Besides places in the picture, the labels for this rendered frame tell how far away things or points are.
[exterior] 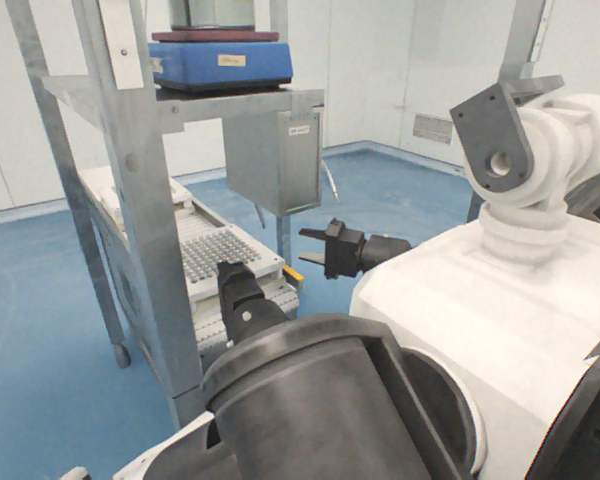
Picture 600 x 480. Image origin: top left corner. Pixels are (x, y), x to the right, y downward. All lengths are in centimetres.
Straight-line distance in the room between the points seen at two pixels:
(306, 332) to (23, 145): 398
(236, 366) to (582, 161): 26
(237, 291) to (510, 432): 41
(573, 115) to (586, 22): 401
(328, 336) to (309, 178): 58
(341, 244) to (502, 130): 49
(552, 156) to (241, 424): 23
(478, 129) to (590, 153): 9
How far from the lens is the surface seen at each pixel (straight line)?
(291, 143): 71
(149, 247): 57
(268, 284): 88
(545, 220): 32
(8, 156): 413
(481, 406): 26
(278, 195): 72
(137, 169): 53
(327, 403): 18
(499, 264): 32
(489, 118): 27
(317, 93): 72
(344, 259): 73
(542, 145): 27
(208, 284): 81
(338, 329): 20
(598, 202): 50
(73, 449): 193
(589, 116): 33
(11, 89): 404
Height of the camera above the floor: 143
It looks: 28 degrees down
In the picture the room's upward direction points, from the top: straight up
